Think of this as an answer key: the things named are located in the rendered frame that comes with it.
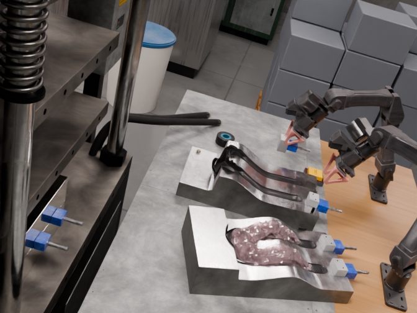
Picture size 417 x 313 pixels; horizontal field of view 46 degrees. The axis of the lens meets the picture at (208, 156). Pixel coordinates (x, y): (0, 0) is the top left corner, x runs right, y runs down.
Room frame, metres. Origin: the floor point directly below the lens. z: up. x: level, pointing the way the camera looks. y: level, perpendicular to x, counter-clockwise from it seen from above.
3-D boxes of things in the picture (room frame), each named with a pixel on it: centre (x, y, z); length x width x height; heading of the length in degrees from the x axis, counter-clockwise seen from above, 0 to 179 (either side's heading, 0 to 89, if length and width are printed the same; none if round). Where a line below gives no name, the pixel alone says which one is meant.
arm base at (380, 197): (1.88, -0.74, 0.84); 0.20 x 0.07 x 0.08; 177
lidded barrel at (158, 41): (3.53, 0.72, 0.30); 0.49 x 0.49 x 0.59
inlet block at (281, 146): (1.78, -0.32, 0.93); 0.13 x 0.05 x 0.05; 90
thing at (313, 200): (1.49, -0.45, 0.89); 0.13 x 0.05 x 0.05; 89
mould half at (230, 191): (1.55, -0.18, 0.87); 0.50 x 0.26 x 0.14; 90
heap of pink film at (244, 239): (1.20, -0.26, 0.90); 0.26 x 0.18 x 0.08; 107
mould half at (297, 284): (1.19, -0.26, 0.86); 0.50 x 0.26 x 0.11; 107
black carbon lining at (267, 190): (1.54, -0.19, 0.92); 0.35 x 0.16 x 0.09; 90
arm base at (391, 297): (1.28, -0.71, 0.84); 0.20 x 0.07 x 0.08; 177
